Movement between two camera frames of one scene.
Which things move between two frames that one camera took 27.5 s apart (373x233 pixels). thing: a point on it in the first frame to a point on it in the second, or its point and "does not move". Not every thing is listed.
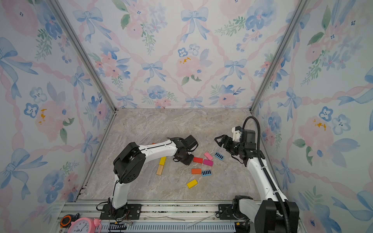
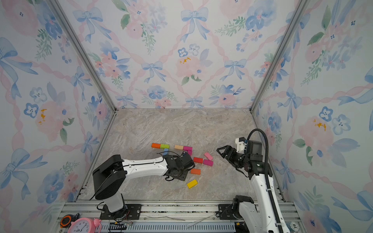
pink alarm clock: x=85 y=225 does not move
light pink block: x=208 y=156 does not move
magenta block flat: x=208 y=162 does not move
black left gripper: x=188 y=162 to x=184 y=177
